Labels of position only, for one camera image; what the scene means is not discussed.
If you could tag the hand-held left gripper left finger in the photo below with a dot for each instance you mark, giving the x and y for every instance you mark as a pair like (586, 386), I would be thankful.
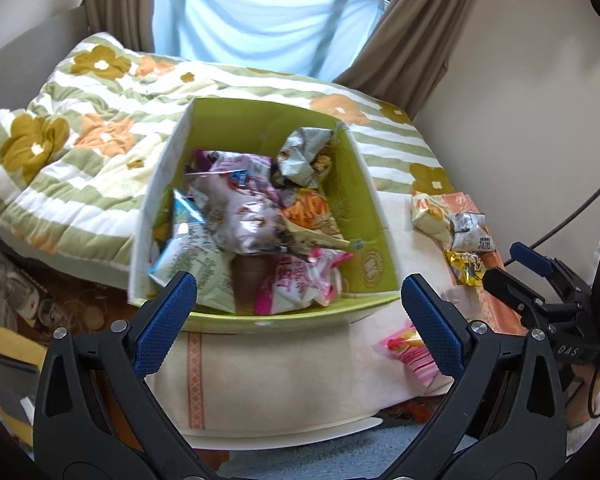
(165, 325)

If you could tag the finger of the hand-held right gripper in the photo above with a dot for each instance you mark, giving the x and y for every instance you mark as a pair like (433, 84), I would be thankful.
(505, 285)
(530, 256)

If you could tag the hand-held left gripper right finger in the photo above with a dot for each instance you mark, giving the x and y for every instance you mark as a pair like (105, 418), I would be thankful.
(432, 330)

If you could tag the pink striped snack bag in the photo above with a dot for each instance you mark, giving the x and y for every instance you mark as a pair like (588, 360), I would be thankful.
(407, 352)

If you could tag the small yellow snack bag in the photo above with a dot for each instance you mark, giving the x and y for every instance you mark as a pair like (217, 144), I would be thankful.
(465, 266)

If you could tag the silver and white snack bag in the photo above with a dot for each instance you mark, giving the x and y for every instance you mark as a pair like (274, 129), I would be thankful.
(472, 237)

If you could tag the green cardboard box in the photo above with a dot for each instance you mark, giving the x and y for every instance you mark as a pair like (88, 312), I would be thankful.
(365, 260)

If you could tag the yellow and white snack bag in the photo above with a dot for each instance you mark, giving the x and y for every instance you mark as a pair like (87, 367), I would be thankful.
(430, 215)

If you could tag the pile of snack packets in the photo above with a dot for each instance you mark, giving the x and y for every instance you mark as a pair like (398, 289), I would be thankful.
(250, 210)

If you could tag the person's right hand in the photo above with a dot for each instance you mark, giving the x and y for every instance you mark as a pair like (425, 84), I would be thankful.
(582, 390)

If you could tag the clear drinking glass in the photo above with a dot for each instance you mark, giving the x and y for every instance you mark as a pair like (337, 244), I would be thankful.
(54, 312)

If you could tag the glass jar with red label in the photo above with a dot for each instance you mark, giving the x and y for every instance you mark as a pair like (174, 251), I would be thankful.
(15, 295)

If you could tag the floral striped blanket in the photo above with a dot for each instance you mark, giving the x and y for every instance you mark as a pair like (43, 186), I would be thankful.
(80, 180)

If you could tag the brown curtain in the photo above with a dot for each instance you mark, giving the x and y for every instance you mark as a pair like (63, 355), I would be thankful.
(415, 45)
(115, 5)

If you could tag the grey bed headboard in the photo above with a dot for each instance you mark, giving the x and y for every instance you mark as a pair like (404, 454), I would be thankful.
(30, 55)

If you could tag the light blue cloth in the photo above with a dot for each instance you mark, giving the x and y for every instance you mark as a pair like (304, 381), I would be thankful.
(245, 20)

